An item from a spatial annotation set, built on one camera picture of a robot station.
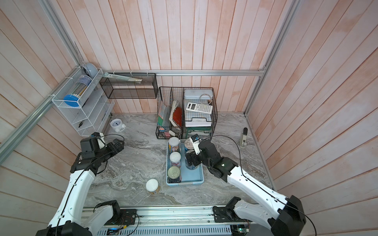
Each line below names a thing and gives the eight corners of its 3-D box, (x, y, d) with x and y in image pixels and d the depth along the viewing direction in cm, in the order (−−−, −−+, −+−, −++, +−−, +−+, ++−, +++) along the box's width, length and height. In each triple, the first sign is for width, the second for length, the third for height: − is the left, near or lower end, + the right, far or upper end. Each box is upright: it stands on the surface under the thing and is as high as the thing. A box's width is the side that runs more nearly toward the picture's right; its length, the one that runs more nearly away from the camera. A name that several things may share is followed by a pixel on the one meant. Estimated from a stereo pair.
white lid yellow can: (148, 194, 83) (144, 190, 76) (149, 183, 87) (146, 178, 80) (160, 194, 83) (157, 190, 76) (161, 183, 87) (159, 178, 80)
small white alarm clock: (109, 125, 115) (107, 122, 113) (118, 119, 119) (117, 116, 117) (117, 133, 110) (116, 130, 107) (127, 127, 114) (125, 124, 111)
